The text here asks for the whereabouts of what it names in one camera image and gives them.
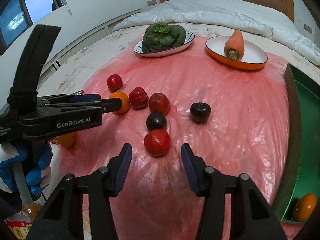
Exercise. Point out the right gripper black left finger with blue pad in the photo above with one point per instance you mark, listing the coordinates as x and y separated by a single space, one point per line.
61 215

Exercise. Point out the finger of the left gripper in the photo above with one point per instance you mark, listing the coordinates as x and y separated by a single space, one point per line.
63 99
109 105

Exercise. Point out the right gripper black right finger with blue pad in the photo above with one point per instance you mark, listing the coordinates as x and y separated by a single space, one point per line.
251 215

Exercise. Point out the orange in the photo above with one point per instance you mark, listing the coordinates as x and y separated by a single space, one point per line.
67 140
125 101

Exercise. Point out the red apple cluster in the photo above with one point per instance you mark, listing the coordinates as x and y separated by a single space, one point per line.
138 98
159 103

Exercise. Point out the dark plum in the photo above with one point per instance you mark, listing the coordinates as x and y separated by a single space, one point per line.
156 120
200 112

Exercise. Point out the red apple gripper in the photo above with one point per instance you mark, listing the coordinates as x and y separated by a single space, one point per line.
157 142

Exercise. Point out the large orange mandarin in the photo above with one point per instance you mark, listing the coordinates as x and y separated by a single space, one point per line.
304 207

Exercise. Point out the blue gloved hand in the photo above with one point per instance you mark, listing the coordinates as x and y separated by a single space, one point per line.
36 164

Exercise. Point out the smartphone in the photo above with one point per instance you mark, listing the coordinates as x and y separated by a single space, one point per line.
80 92

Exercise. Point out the red apple far left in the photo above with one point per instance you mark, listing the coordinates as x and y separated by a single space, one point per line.
114 82

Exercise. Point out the floral bed sheet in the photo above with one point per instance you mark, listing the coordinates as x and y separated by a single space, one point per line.
77 70

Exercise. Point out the snack bag on floor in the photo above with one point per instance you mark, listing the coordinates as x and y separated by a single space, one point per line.
21 222

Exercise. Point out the green tray box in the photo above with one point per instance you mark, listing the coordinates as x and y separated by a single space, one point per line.
301 172

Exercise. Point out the green leafy vegetable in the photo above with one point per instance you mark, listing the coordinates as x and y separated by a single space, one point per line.
162 36

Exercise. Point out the pink plastic sheet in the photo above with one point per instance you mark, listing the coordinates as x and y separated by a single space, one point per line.
247 131

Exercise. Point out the window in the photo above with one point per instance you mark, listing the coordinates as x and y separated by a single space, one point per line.
18 15

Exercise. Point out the white blue-rimmed oval plate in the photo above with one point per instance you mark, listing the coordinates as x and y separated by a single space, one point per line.
188 41

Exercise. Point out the orange carrot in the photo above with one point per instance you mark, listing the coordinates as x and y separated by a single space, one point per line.
234 48

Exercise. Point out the orange white round plate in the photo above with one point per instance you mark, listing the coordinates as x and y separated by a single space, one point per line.
254 57

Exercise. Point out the white duvet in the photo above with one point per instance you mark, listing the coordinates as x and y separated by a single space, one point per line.
236 14

